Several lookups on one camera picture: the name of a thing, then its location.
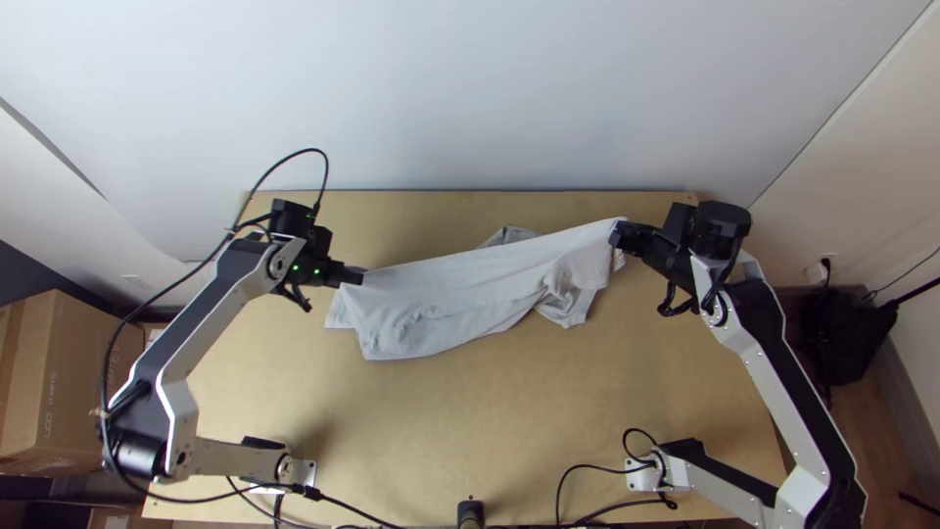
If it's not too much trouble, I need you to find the light grey t-shirt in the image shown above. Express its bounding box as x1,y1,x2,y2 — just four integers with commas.
324,216,630,362

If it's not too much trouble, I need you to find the black bag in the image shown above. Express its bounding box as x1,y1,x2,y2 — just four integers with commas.
796,288,900,389

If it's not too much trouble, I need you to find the brown cardboard box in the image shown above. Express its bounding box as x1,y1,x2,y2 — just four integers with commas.
0,288,147,473

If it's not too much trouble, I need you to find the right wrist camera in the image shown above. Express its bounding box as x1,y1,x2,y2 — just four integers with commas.
663,203,697,244

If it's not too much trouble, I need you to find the black cable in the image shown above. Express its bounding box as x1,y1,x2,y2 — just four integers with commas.
554,461,656,529
655,280,697,319
290,481,401,529
99,147,331,506
622,427,681,512

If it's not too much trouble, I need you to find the white wall socket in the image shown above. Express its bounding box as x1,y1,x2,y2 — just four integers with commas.
804,255,839,286

